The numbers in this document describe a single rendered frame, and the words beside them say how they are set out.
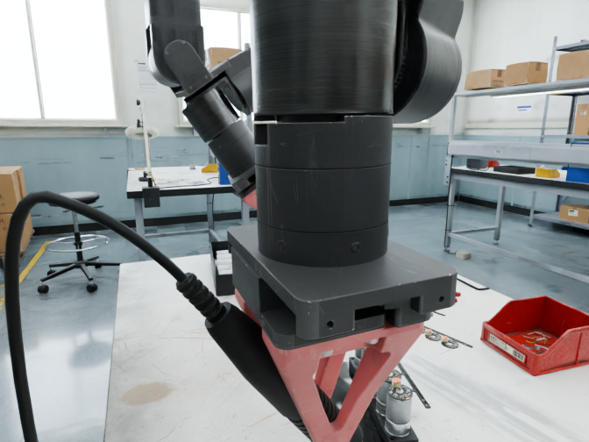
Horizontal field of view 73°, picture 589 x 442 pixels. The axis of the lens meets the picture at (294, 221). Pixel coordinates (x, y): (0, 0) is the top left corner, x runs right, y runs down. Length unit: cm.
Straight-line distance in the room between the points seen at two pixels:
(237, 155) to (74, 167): 427
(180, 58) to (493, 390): 54
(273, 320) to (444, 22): 17
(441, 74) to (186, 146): 455
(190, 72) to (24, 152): 435
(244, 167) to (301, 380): 38
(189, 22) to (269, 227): 38
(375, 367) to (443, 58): 15
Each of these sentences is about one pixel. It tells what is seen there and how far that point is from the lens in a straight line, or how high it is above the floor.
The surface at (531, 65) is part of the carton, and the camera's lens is 330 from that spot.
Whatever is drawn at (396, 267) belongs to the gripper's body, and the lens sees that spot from 16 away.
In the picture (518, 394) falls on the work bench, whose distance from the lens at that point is 59.
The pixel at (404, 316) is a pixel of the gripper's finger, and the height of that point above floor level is 99.
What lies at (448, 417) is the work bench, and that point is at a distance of 53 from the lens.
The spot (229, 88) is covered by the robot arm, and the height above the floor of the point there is 111.
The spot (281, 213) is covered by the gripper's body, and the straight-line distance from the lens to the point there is 15.
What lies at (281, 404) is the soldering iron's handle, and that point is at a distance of 20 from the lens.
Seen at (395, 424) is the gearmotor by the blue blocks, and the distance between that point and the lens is 45.
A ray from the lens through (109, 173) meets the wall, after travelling 472.
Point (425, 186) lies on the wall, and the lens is 618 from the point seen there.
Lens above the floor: 106
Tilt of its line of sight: 13 degrees down
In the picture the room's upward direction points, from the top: straight up
